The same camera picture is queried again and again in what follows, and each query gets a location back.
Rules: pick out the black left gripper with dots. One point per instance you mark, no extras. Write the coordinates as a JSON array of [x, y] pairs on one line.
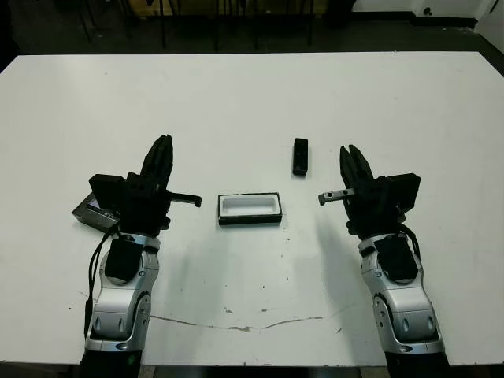
[[141, 204]]

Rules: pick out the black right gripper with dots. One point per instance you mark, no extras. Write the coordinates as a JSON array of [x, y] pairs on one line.
[[374, 208]]

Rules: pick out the slim black camera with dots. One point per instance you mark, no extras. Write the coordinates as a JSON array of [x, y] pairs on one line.
[[300, 157]]

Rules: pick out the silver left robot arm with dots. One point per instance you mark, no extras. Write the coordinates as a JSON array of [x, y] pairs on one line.
[[118, 303]]

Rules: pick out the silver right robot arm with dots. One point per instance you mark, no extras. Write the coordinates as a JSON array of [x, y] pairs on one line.
[[409, 311]]

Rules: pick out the black box base white insert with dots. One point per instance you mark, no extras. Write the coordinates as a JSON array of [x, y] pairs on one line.
[[248, 221]]

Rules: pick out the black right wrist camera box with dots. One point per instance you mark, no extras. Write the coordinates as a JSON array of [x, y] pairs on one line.
[[405, 189]]

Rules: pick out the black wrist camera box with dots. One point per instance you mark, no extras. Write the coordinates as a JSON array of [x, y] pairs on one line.
[[405, 189], [104, 189]]

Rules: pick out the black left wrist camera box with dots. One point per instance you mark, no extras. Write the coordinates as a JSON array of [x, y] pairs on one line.
[[104, 189]]

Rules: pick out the black round wall socket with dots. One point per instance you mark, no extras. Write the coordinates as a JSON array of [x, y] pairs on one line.
[[427, 11]]

